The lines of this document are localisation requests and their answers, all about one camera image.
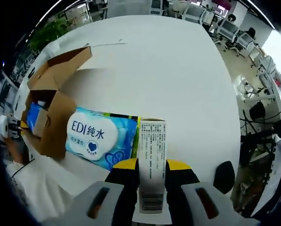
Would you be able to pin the blue soft tissue pack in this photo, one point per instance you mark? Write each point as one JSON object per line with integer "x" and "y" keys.
{"x": 34, "y": 117}

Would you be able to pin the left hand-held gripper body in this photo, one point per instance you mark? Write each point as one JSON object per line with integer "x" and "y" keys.
{"x": 7, "y": 127}

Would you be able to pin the slim white carton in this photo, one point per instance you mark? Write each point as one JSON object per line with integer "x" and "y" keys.
{"x": 152, "y": 153}

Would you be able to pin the row of white office chairs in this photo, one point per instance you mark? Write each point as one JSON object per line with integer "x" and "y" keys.
{"x": 225, "y": 30}

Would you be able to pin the green potted plant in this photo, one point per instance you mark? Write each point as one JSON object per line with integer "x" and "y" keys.
{"x": 51, "y": 33}

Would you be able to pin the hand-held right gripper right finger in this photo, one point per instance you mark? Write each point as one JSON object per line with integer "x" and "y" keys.
{"x": 206, "y": 202}

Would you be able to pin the black tripod stand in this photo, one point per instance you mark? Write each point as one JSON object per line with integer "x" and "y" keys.
{"x": 260, "y": 141}

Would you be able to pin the person in white shirt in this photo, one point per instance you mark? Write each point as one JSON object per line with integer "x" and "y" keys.
{"x": 43, "y": 193}

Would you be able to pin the brown cardboard shoe box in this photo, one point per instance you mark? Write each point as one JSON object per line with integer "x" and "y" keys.
{"x": 58, "y": 122}

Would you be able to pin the white blue wet wipes pack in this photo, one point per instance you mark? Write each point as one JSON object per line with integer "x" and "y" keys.
{"x": 91, "y": 136}

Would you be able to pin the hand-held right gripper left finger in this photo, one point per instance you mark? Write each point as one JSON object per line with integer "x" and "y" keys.
{"x": 100, "y": 202}

